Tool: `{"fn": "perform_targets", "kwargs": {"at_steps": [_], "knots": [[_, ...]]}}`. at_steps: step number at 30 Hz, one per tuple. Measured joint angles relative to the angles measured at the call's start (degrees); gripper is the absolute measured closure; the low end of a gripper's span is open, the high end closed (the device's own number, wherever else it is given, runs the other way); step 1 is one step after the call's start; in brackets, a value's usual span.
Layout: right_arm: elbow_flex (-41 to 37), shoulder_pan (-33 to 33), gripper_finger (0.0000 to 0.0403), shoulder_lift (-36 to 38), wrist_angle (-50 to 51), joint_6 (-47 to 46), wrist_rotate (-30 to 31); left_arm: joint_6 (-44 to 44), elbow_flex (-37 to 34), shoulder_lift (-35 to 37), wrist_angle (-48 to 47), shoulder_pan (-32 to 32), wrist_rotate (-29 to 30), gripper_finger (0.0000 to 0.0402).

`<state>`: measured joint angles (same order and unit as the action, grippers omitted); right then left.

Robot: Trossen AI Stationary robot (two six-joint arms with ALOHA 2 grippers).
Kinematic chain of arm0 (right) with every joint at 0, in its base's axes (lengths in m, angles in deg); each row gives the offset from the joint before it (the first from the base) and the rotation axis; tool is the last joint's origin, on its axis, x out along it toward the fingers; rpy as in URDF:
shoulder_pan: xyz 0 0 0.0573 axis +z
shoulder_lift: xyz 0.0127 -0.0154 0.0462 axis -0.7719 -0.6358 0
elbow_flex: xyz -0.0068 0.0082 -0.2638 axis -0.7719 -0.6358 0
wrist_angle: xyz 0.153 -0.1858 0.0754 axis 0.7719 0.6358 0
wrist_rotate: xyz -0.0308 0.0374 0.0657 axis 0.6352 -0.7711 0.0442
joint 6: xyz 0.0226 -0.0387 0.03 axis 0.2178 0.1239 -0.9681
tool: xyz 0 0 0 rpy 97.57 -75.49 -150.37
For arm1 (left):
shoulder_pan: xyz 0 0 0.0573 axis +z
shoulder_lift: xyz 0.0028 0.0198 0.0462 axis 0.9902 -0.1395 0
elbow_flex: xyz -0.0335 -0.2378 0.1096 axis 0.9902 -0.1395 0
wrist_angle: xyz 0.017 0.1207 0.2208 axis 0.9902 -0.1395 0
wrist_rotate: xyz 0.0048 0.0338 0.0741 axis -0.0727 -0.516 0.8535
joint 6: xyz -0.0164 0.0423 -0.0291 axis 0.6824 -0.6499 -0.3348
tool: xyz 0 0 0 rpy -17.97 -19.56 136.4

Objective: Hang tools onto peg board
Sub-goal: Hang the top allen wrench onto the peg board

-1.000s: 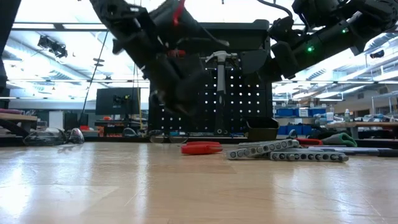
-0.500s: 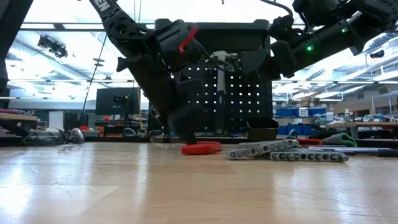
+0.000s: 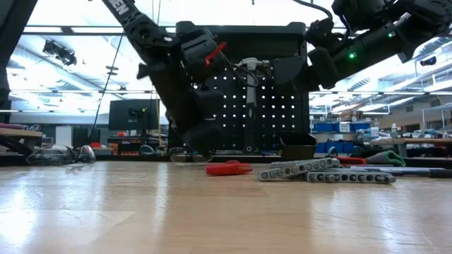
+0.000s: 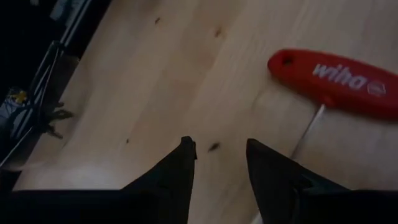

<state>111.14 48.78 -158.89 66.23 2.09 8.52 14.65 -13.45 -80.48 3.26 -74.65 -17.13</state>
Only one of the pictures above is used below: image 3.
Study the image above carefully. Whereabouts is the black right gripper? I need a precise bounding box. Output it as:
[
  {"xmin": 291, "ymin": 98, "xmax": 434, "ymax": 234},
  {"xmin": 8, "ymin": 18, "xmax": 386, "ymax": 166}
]
[{"xmin": 305, "ymin": 17, "xmax": 382, "ymax": 80}]

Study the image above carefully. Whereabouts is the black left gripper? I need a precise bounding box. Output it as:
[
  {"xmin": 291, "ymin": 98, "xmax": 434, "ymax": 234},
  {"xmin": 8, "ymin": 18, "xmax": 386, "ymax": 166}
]
[{"xmin": 151, "ymin": 28, "xmax": 227, "ymax": 124}]

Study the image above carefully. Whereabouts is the black monitor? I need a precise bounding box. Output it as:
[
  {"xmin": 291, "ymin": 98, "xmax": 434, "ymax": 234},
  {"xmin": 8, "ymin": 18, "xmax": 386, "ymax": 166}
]
[{"xmin": 108, "ymin": 99, "xmax": 160, "ymax": 131}]

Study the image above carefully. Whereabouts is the black pegboard box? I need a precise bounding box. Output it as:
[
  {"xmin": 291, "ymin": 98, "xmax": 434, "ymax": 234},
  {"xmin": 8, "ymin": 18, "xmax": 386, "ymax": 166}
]
[{"xmin": 271, "ymin": 55, "xmax": 307, "ymax": 86}]

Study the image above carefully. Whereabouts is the black pegboard tool cart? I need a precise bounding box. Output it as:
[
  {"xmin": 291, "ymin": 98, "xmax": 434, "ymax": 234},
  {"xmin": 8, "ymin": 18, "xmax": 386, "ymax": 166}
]
[{"xmin": 168, "ymin": 20, "xmax": 311, "ymax": 156}]

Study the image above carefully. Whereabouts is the wide blue storage bin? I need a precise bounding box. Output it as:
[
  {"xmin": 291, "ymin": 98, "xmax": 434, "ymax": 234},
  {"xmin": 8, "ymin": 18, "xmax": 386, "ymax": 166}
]
[{"xmin": 314, "ymin": 141, "xmax": 354, "ymax": 155}]

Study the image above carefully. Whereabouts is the red flat tool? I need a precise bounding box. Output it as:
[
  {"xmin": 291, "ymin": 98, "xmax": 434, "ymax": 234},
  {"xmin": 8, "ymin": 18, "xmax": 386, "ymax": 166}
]
[{"xmin": 334, "ymin": 157, "xmax": 368, "ymax": 166}]

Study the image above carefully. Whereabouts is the green grey curved object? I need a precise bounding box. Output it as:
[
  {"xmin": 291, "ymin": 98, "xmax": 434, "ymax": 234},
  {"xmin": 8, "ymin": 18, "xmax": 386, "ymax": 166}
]
[{"xmin": 365, "ymin": 150, "xmax": 407, "ymax": 168}]

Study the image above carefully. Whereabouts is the white box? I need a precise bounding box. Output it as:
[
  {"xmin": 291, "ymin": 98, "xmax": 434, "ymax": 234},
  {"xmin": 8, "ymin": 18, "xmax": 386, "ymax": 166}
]
[{"xmin": 55, "ymin": 125, "xmax": 73, "ymax": 149}]

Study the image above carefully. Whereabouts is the black ceiling-mounted device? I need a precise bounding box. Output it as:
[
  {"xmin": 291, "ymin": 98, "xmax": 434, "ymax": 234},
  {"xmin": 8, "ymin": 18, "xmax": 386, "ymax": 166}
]
[{"xmin": 42, "ymin": 39, "xmax": 78, "ymax": 67}]

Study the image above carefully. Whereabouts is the wooden side bench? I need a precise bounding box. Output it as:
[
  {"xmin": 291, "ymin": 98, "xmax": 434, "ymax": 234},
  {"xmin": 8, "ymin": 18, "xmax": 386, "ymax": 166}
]
[{"xmin": 0, "ymin": 127, "xmax": 44, "ymax": 149}]

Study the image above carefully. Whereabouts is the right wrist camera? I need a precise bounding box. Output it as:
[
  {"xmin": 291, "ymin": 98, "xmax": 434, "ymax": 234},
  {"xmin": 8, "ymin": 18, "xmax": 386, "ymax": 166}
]
[{"xmin": 307, "ymin": 47, "xmax": 340, "ymax": 90}]

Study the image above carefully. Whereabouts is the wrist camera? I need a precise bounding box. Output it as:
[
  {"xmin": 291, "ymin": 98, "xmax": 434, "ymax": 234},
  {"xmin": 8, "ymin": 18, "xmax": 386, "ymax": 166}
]
[
  {"xmin": 183, "ymin": 121, "xmax": 224, "ymax": 159},
  {"xmin": 307, "ymin": 47, "xmax": 340, "ymax": 90}
]

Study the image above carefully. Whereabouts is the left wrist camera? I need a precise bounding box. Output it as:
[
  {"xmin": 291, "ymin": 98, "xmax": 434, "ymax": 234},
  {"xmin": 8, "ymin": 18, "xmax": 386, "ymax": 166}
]
[{"xmin": 183, "ymin": 121, "xmax": 224, "ymax": 159}]

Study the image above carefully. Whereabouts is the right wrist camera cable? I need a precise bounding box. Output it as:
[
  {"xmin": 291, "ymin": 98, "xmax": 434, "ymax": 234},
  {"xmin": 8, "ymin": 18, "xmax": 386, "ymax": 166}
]
[{"xmin": 292, "ymin": 0, "xmax": 335, "ymax": 22}]

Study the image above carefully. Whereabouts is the hanging black cable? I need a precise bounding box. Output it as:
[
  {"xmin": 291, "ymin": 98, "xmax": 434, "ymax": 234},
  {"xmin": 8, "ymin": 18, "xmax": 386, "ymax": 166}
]
[{"xmin": 86, "ymin": 31, "xmax": 125, "ymax": 152}]

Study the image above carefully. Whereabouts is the black aluminium table frame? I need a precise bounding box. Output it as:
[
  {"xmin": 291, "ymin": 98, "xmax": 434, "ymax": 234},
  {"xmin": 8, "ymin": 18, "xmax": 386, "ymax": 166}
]
[{"xmin": 0, "ymin": 152, "xmax": 452, "ymax": 169}]

